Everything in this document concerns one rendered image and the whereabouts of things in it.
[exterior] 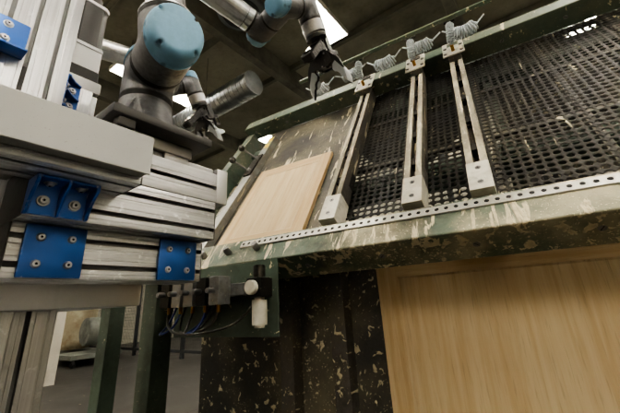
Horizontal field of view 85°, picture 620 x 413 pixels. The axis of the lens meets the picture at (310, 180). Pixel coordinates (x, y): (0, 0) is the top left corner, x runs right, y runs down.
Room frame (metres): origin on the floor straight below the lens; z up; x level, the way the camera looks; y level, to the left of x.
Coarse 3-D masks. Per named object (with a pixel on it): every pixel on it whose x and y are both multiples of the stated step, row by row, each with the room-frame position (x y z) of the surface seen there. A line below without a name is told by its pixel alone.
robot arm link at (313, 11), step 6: (306, 0) 0.81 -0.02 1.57; (312, 0) 0.82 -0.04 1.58; (306, 6) 0.82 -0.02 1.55; (312, 6) 0.83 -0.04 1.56; (306, 12) 0.83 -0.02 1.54; (312, 12) 0.83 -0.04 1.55; (318, 12) 0.85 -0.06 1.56; (300, 18) 0.85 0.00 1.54; (306, 18) 0.84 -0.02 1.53; (300, 24) 0.87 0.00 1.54
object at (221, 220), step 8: (272, 144) 1.88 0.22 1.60; (264, 152) 1.82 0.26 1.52; (264, 160) 1.81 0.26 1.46; (256, 168) 1.75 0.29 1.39; (248, 176) 1.70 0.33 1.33; (240, 184) 1.68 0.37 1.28; (248, 184) 1.69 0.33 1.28; (240, 192) 1.63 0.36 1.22; (232, 200) 1.60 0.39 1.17; (240, 200) 1.63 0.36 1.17; (224, 208) 1.58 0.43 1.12; (232, 208) 1.59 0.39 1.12; (224, 216) 1.54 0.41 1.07; (216, 224) 1.52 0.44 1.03; (224, 224) 1.54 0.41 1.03; (216, 232) 1.50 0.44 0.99; (216, 240) 1.50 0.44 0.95
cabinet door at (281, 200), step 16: (304, 160) 1.55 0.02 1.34; (320, 160) 1.48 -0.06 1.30; (272, 176) 1.62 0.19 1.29; (288, 176) 1.54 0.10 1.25; (304, 176) 1.46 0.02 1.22; (320, 176) 1.39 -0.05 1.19; (256, 192) 1.58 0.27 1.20; (272, 192) 1.51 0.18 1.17; (288, 192) 1.44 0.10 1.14; (304, 192) 1.38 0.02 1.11; (240, 208) 1.55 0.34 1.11; (256, 208) 1.48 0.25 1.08; (272, 208) 1.42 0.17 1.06; (288, 208) 1.36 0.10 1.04; (304, 208) 1.29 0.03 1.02; (240, 224) 1.46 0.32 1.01; (256, 224) 1.40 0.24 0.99; (272, 224) 1.34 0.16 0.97; (288, 224) 1.29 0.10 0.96; (304, 224) 1.24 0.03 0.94; (224, 240) 1.44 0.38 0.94; (240, 240) 1.38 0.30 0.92
